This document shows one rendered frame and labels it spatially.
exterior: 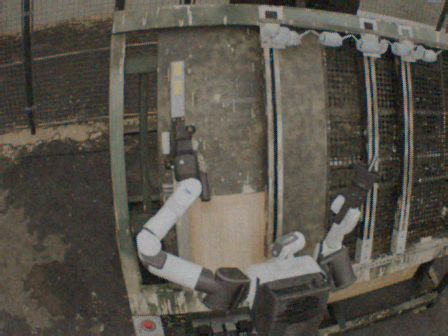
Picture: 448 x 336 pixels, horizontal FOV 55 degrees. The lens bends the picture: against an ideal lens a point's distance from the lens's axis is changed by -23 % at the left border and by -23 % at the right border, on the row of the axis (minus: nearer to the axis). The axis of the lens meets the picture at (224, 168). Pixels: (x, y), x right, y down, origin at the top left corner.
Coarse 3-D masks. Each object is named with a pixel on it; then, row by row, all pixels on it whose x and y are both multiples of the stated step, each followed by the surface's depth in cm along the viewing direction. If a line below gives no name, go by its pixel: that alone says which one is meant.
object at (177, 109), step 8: (176, 80) 200; (176, 96) 201; (176, 104) 202; (176, 112) 203; (184, 112) 203; (176, 184) 208; (184, 216) 211; (176, 224) 211; (184, 224) 212; (176, 232) 213; (184, 232) 213; (184, 240) 213; (184, 248) 214; (184, 256) 215; (184, 288) 217
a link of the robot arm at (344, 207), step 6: (336, 198) 192; (342, 198) 192; (348, 198) 186; (336, 204) 192; (342, 204) 186; (348, 204) 184; (354, 204) 185; (360, 204) 186; (336, 210) 192; (342, 210) 186; (348, 210) 188; (354, 210) 188; (336, 216) 188; (342, 216) 187; (348, 216) 188; (336, 222) 188
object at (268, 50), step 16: (288, 32) 186; (272, 48) 204; (272, 64) 206; (272, 80) 209; (272, 96) 207; (272, 112) 212; (272, 128) 209; (272, 144) 211; (272, 160) 212; (272, 176) 213; (272, 192) 214; (272, 208) 216; (272, 224) 217; (272, 240) 219; (272, 256) 220
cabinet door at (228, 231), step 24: (264, 192) 220; (192, 216) 214; (216, 216) 217; (240, 216) 219; (264, 216) 221; (192, 240) 216; (216, 240) 219; (240, 240) 221; (216, 264) 221; (240, 264) 224
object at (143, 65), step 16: (128, 64) 201; (144, 64) 203; (336, 64) 222; (144, 80) 206; (432, 80) 238; (144, 96) 208; (144, 112) 209; (144, 128) 210; (144, 144) 212; (144, 160) 213; (144, 176) 214; (144, 192) 215; (144, 208) 217; (144, 224) 216
